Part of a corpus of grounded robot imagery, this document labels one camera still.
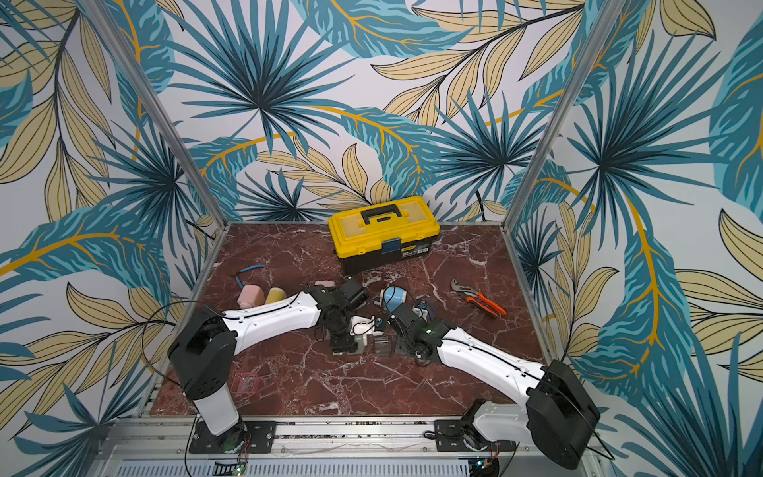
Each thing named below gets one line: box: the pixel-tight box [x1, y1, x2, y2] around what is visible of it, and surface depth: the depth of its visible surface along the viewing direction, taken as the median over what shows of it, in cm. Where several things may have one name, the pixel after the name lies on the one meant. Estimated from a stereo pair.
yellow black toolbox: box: [326, 196, 442, 276], surface depth 99 cm
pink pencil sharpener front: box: [236, 284, 266, 310], surface depth 94 cm
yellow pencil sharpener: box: [264, 287, 288, 305], surface depth 94 cm
